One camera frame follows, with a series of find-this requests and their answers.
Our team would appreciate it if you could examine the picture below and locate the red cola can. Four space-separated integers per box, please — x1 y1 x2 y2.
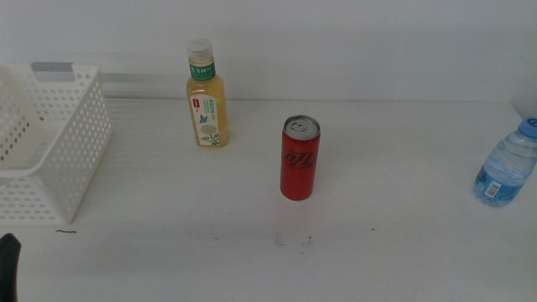
279 114 321 202

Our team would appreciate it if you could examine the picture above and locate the yellow tea bottle white cap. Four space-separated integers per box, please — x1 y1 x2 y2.
185 38 230 148

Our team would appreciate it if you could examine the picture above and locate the clear water bottle blue cap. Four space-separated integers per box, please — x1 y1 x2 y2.
472 116 537 208

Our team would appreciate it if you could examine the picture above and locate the white perforated plastic basket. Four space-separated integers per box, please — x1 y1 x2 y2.
0 61 113 227

